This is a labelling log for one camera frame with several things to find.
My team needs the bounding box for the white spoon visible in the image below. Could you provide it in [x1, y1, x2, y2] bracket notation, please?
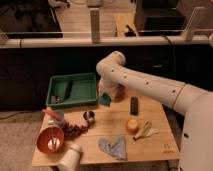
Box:
[48, 126, 60, 150]

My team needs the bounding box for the bunch of dark grapes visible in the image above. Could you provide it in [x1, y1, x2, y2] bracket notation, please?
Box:
[60, 122, 89, 138]

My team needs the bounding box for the green plastic tray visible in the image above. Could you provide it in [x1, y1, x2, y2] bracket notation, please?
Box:
[46, 73, 98, 109]

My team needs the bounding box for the grey divider post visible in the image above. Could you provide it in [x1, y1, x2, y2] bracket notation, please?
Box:
[90, 8, 100, 44]

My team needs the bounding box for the red bowl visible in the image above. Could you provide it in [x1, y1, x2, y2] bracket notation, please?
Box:
[36, 126, 64, 154]

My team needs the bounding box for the black box on desk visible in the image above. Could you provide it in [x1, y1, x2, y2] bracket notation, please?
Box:
[134, 0, 185, 30]

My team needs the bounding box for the orange fruit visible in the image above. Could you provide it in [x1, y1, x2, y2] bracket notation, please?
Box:
[125, 118, 138, 132]

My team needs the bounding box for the black marker in tray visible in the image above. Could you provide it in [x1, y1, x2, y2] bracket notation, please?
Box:
[65, 80, 72, 99]

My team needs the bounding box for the black stapler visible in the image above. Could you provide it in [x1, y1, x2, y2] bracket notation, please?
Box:
[125, 25, 136, 37]

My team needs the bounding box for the banana peel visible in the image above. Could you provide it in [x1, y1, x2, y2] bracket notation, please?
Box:
[133, 121, 159, 141]

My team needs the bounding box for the white cup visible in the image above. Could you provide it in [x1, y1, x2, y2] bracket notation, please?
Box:
[58, 144, 82, 171]

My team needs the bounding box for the blue grey cloth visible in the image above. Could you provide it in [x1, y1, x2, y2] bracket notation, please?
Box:
[98, 136, 127, 161]

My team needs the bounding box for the green sponge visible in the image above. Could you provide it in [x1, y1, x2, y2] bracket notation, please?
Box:
[99, 93, 111, 107]

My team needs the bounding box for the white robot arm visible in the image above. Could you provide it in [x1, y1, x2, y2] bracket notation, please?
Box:
[96, 51, 213, 171]

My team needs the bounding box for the red handled tool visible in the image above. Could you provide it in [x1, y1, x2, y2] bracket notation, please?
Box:
[42, 109, 62, 121]

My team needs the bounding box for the blue mug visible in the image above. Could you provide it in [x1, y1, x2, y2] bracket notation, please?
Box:
[53, 110, 65, 125]

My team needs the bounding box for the purple bowl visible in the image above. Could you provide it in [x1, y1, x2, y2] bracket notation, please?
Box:
[115, 85, 125, 100]

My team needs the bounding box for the small metal cup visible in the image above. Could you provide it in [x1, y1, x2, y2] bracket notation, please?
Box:
[83, 111, 95, 125]

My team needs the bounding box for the small metal clip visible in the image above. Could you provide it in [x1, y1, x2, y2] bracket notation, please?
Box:
[50, 96, 64, 104]

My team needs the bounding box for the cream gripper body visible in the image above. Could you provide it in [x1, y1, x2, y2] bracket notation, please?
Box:
[98, 79, 118, 101]

